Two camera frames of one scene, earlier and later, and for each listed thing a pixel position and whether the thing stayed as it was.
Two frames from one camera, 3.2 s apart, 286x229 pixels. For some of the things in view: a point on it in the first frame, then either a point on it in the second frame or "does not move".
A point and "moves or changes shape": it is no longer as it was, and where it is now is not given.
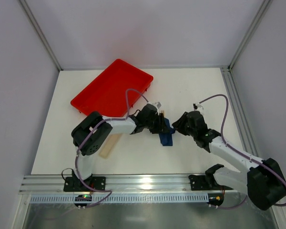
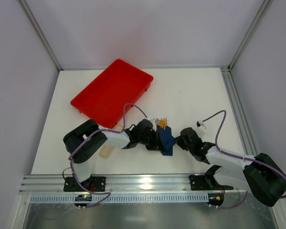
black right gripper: x=186 y=122 to x=183 y=140
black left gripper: x=160 y=123 to x=155 y=140
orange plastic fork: x=164 y=112 moves or changes shape
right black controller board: x=215 y=198 does not move
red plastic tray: x=106 y=94 does not move
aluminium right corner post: x=254 y=27 does not move
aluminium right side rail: x=239 y=112 does not move
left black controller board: x=83 y=198 does not move
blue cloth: x=166 y=139 moves or changes shape
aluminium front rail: x=173 y=184 does not move
